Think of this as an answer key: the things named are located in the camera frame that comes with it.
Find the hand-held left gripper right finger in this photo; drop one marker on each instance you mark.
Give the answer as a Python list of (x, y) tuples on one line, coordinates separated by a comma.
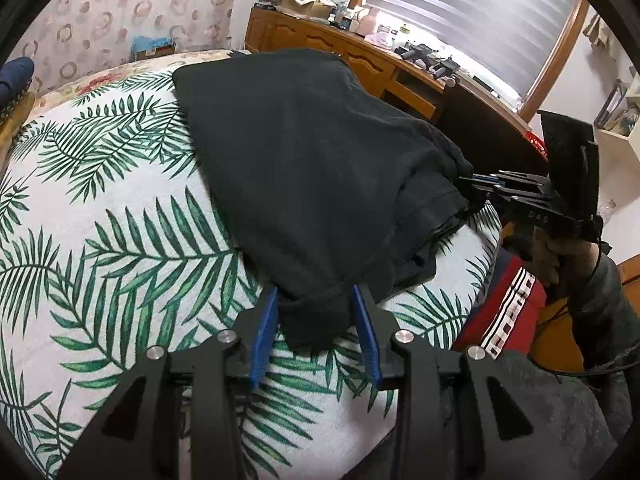
[(367, 340)]

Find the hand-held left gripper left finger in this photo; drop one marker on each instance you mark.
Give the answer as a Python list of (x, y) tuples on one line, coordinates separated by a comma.
[(265, 337)]

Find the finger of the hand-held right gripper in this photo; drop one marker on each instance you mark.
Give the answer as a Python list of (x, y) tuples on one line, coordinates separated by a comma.
[(510, 181), (535, 205)]

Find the black printed t-shirt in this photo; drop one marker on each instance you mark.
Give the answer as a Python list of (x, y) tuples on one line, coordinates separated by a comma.
[(310, 160)]

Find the person's right forearm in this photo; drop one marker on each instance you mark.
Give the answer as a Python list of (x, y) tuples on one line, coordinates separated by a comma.
[(610, 285)]

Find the person's right hand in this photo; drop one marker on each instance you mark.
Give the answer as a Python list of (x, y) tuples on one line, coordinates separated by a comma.
[(570, 260)]

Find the dark chair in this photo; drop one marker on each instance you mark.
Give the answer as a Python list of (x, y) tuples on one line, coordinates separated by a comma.
[(490, 125)]

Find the white bookshelf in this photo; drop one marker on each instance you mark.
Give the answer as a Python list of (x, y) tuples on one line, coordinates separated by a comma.
[(625, 145)]

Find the person's red striped garment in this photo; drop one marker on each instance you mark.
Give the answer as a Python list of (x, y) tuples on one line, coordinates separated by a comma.
[(480, 310)]

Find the spare hand-held gripper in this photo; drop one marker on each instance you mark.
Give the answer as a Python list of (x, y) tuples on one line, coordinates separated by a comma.
[(416, 54), (446, 67)]

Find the beige hanging cloth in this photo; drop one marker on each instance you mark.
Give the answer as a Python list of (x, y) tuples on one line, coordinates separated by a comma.
[(600, 30)]

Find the striped window blind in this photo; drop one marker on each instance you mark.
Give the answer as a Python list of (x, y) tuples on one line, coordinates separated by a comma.
[(475, 15)]

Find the leaf print blanket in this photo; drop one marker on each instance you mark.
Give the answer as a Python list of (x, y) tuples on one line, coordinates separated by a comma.
[(125, 210)]

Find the person's grey trousers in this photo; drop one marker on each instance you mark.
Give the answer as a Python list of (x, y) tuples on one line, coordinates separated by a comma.
[(565, 400)]

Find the pink bottle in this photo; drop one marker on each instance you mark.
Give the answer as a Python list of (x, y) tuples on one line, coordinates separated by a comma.
[(367, 21)]

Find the wooden sideboard cabinet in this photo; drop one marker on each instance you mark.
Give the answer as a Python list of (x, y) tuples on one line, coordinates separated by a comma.
[(320, 42)]

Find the open cardboard box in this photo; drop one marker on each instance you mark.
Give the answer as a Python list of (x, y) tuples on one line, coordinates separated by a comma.
[(310, 7)]

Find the small cardboard box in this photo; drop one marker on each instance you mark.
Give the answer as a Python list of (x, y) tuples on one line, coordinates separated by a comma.
[(155, 52)]

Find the bed with leaf-pattern cover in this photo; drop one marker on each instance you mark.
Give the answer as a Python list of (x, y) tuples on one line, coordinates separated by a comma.
[(100, 77)]

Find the blue crumpled bag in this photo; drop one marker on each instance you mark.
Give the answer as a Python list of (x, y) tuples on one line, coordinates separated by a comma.
[(150, 42)]

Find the gold striped folded cloth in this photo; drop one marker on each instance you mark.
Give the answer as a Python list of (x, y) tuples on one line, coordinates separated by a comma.
[(12, 107)]

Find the navy folded blanket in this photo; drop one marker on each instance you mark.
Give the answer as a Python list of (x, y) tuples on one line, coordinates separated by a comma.
[(15, 77)]

